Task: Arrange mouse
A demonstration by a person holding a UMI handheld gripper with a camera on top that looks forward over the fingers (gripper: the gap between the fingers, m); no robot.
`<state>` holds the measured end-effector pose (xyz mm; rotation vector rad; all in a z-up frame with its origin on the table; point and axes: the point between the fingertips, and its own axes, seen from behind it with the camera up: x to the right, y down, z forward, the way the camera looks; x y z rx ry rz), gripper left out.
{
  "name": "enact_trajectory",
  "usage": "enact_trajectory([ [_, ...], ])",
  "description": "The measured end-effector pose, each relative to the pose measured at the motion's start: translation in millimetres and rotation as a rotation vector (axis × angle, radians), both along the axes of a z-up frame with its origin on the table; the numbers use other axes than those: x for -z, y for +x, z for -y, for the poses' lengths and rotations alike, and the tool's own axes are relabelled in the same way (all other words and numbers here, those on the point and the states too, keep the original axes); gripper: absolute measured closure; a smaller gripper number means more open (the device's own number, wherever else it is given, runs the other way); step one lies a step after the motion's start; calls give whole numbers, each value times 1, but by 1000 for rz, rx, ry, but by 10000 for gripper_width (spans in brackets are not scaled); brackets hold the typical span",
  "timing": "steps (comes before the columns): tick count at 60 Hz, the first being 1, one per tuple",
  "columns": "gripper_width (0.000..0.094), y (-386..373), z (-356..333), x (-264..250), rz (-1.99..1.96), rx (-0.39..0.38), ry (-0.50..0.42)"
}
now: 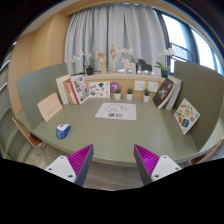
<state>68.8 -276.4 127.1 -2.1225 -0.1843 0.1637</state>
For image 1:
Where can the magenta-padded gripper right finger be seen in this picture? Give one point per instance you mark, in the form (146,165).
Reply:
(163,166)

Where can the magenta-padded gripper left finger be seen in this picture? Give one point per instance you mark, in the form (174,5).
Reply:
(63,168)

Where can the blue and white computer mouse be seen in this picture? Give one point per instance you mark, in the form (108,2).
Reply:
(62,131)

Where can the white printed mouse pad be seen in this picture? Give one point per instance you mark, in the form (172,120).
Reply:
(116,111)

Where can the wooden chair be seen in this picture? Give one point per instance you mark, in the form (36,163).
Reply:
(30,136)
(210,153)

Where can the colourful illustrated card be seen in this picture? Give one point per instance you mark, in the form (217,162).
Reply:
(186,116)

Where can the beige booklet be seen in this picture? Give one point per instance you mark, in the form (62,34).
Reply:
(50,106)

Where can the small succulent in white pot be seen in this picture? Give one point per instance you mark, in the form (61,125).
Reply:
(117,96)
(146,97)
(129,96)

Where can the black-cover book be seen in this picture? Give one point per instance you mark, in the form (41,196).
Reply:
(163,92)

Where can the thick white book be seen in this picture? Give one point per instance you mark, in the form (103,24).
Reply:
(61,88)

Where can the photo-cover magazine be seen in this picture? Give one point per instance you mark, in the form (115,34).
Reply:
(80,88)

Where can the green desk partition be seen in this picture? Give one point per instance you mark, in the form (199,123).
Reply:
(36,85)
(203,90)

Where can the white sticker sheet card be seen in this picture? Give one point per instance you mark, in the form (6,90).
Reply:
(99,89)

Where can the purple round number sign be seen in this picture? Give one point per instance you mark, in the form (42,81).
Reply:
(115,85)

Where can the wooden desk back ledge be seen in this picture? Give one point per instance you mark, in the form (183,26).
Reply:
(126,77)

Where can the black horse figure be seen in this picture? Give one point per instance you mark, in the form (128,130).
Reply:
(144,65)

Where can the wooden hand model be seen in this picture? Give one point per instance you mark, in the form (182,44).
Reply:
(102,60)

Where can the wooden artist mannequin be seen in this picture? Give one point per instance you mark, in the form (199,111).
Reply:
(113,56)

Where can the window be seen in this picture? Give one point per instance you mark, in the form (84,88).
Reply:
(180,33)

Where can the grey curtain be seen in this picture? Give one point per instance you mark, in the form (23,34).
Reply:
(113,26)

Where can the white wall socket plate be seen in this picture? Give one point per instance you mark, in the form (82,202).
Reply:
(153,86)
(139,85)

